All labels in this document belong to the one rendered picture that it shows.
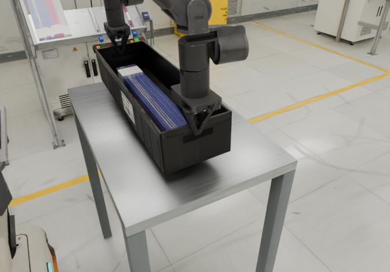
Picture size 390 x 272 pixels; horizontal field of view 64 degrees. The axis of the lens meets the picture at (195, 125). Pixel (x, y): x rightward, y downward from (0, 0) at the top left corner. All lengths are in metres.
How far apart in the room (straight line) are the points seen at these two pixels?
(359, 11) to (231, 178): 3.83
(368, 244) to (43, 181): 1.80
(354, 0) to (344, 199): 2.95
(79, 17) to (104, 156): 1.45
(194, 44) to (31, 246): 1.07
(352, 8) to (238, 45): 3.92
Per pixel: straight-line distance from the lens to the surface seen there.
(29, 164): 2.29
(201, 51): 0.57
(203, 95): 0.60
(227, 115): 0.69
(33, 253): 1.38
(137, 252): 0.74
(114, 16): 1.09
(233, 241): 1.64
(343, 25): 4.55
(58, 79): 2.49
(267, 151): 0.85
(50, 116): 2.27
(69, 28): 2.14
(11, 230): 1.10
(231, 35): 0.60
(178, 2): 0.55
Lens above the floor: 1.30
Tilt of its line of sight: 33 degrees down
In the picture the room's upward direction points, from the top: straight up
